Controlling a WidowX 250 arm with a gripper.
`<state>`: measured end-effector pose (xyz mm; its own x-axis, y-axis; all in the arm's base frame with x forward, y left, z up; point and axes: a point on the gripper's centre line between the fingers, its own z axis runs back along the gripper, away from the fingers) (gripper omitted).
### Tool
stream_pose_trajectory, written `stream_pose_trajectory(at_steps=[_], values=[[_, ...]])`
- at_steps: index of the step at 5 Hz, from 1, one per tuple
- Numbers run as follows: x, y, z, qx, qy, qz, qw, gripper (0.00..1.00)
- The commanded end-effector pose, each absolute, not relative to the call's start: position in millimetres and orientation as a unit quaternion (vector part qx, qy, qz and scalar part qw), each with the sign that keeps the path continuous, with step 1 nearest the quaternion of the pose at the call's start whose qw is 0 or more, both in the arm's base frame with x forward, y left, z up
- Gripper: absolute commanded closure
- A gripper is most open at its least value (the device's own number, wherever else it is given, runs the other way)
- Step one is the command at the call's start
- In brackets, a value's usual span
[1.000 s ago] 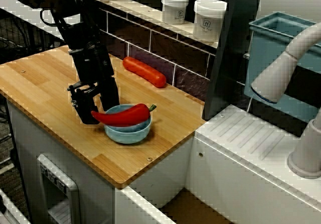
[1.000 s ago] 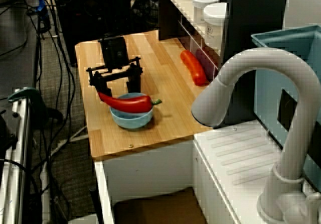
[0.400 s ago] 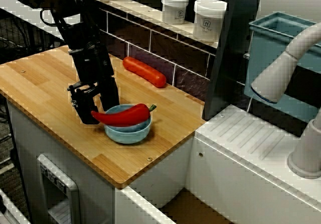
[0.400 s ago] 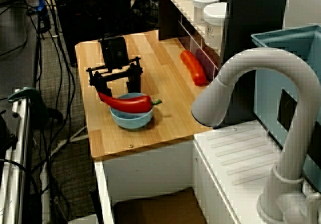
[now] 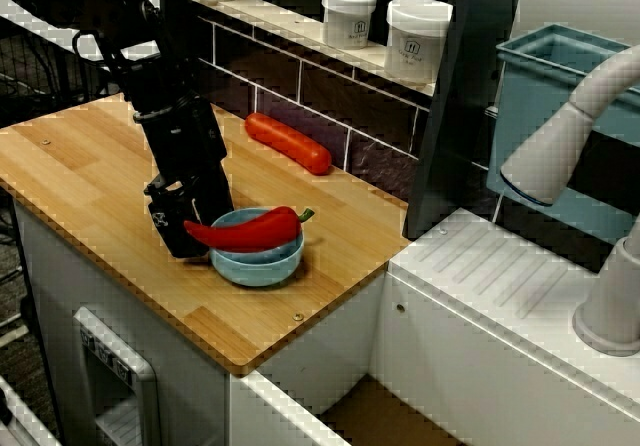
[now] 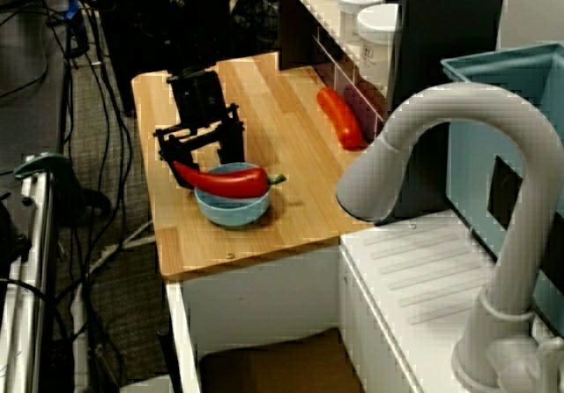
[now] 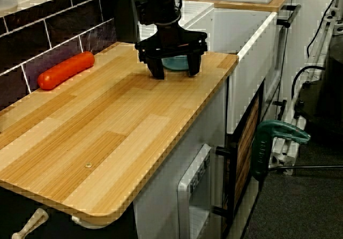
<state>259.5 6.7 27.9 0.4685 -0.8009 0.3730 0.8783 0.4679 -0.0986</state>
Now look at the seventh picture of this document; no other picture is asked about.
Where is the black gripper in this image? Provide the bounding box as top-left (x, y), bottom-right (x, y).
top-left (134, 21), bottom-right (209, 80)

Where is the light blue bowl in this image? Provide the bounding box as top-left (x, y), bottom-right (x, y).
top-left (161, 55), bottom-right (190, 72)

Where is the white toy kitchen cabinet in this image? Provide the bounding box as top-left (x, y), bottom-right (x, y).
top-left (133, 0), bottom-right (299, 239)

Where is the dark grey upright panel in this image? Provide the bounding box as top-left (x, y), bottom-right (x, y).
top-left (112, 0), bottom-right (140, 44)

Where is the wood slat cabinet door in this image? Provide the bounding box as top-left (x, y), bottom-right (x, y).
top-left (233, 94), bottom-right (261, 212)

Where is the orange-red toy sausage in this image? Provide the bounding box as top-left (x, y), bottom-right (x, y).
top-left (37, 50), bottom-right (96, 91)

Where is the grey toy dishwasher door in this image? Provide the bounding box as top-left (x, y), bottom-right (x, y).
top-left (176, 143), bottom-right (213, 239)

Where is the dark tiled backsplash with shelf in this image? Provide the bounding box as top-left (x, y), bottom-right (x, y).
top-left (0, 0), bottom-right (130, 111)

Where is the black bulky equipment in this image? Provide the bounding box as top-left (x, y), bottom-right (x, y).
top-left (294, 34), bottom-right (343, 144)

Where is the black metal rod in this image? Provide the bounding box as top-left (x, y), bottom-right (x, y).
top-left (267, 164), bottom-right (343, 172)

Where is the cream rounded hook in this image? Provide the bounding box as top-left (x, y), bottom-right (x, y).
top-left (70, 214), bottom-right (123, 230)

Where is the cream peg hook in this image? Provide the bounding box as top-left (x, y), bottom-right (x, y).
top-left (11, 207), bottom-right (50, 239)

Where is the short black door handle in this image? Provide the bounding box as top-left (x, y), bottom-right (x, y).
top-left (273, 99), bottom-right (288, 122)

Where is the black cabinet door handle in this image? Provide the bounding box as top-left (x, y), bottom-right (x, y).
top-left (212, 143), bottom-right (238, 220)

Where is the black oven door handle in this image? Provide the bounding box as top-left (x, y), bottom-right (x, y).
top-left (276, 4), bottom-right (302, 29)

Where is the thick black looped cable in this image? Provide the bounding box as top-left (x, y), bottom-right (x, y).
top-left (291, 65), bottom-right (327, 90)

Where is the thin black cable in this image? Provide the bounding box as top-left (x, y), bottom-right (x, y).
top-left (306, 0), bottom-right (343, 58)

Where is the aluminium frame rail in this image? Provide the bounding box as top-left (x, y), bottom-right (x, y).
top-left (267, 6), bottom-right (339, 176)

